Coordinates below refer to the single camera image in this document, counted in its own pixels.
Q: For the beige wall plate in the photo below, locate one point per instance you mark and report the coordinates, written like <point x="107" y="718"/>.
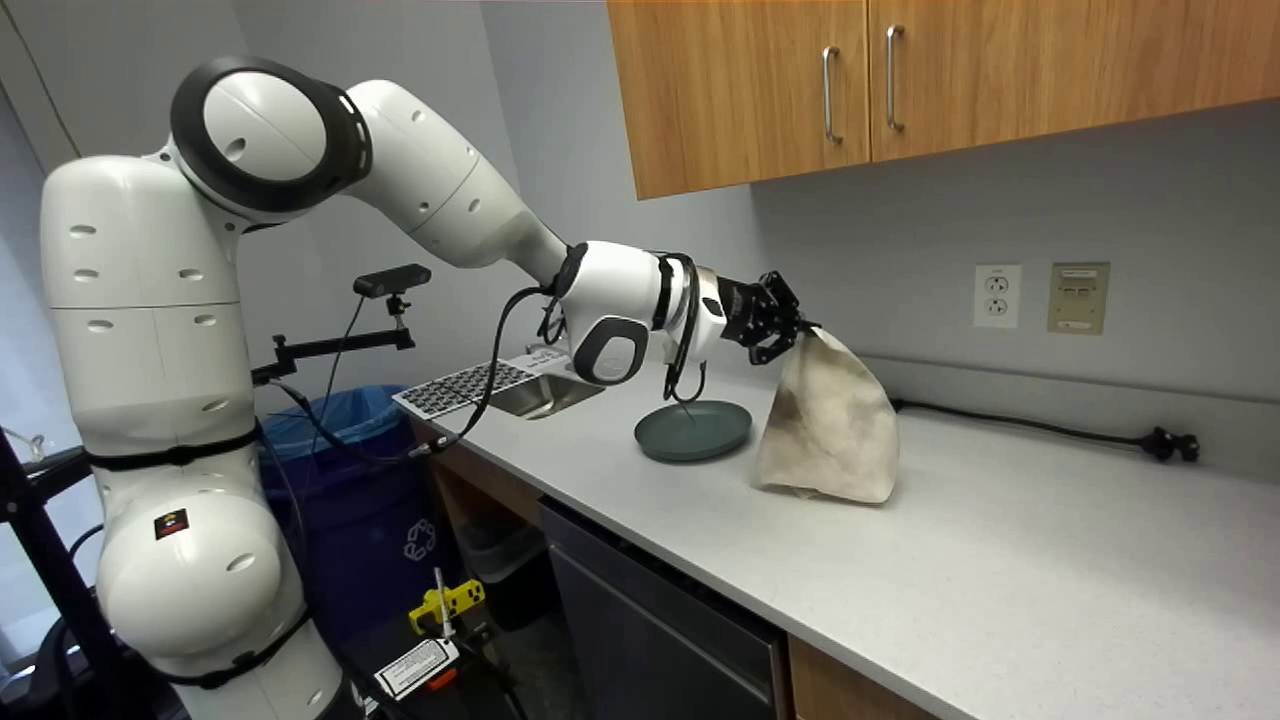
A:
<point x="1076" y="296"/>

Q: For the black exterior camera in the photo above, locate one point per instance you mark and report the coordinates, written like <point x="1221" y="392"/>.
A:
<point x="393" y="281"/>

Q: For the black metal cart frame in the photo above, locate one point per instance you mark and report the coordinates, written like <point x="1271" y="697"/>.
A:
<point x="41" y="563"/>

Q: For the steel sink basin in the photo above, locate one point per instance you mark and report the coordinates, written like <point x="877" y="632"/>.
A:
<point x="540" y="397"/>

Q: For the wooden upper wall cabinet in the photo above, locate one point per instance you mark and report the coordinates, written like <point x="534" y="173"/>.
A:
<point x="745" y="95"/>

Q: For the blue recycling bin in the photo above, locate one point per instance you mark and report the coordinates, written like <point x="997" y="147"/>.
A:
<point x="355" y="523"/>

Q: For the yellow clamp tool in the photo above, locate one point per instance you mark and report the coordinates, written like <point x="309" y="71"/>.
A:
<point x="446" y="605"/>

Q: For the dark green round plate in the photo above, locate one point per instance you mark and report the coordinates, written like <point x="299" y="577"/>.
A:
<point x="688" y="433"/>

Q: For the black dishwasher front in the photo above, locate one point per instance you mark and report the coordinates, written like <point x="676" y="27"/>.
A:
<point x="654" y="641"/>

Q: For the beige cloth towel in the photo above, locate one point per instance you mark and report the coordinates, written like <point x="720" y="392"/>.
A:
<point x="832" y="426"/>

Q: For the white wall power outlet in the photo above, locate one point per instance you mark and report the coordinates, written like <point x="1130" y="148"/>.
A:
<point x="997" y="296"/>

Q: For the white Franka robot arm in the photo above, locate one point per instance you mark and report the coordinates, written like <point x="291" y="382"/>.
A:
<point x="145" y="332"/>

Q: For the wooden base cabinet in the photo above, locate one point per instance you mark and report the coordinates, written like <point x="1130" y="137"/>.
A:
<point x="462" y="515"/>
<point x="842" y="694"/>

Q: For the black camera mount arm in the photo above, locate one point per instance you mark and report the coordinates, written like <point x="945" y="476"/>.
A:
<point x="334" y="344"/>

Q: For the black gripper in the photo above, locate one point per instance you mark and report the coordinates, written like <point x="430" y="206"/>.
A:
<point x="759" y="313"/>

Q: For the white and red device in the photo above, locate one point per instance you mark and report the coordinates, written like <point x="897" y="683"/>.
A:
<point x="421" y="661"/>

